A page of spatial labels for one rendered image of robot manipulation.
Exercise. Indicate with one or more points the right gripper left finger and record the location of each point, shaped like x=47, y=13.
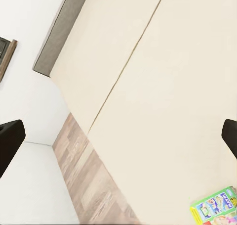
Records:
x=12, y=134

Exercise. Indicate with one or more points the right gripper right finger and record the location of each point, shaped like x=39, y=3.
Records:
x=229, y=135

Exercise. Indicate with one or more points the board game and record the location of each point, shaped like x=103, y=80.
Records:
x=218, y=209

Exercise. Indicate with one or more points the bed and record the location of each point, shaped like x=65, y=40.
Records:
x=150, y=83

